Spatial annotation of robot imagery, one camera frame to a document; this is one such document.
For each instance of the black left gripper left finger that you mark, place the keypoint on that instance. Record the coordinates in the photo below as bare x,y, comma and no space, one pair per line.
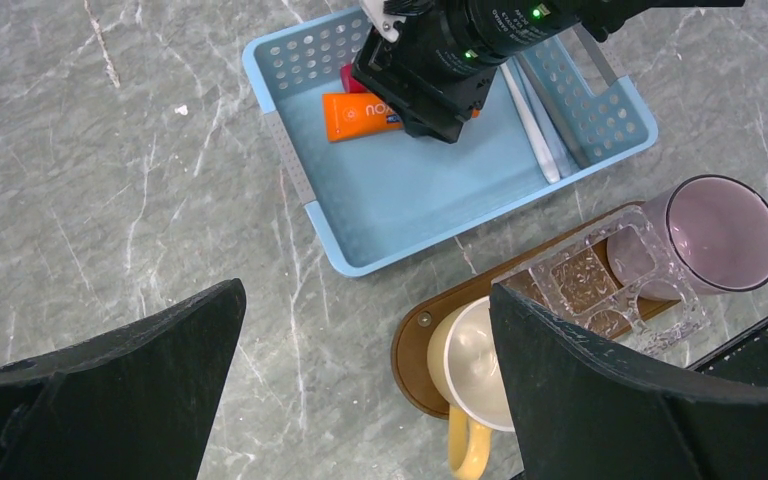
137,402

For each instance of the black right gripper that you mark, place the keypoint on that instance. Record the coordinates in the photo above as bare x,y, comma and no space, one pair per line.
427,77

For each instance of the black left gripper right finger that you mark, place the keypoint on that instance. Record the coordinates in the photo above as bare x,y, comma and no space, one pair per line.
585,407

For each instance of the orange toothpaste tube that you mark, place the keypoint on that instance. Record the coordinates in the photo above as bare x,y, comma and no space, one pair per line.
349,116

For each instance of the yellow mug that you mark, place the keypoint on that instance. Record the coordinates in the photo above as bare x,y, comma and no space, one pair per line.
464,368

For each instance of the clear glass holder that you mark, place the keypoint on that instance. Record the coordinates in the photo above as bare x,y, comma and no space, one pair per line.
660,301

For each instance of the purple mug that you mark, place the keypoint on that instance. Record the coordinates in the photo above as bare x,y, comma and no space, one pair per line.
717,227

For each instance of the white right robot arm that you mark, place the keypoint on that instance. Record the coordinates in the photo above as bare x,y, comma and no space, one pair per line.
501,29

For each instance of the white toothpaste tube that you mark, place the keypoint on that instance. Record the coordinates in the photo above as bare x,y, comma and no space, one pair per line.
349,83

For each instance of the grey toothbrush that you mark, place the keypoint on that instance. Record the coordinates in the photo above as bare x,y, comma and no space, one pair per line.
547,111

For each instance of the oval wooden tray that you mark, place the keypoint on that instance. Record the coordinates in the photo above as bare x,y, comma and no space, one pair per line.
417,358

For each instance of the light blue plastic basket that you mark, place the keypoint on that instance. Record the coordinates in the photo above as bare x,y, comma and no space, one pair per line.
379,199

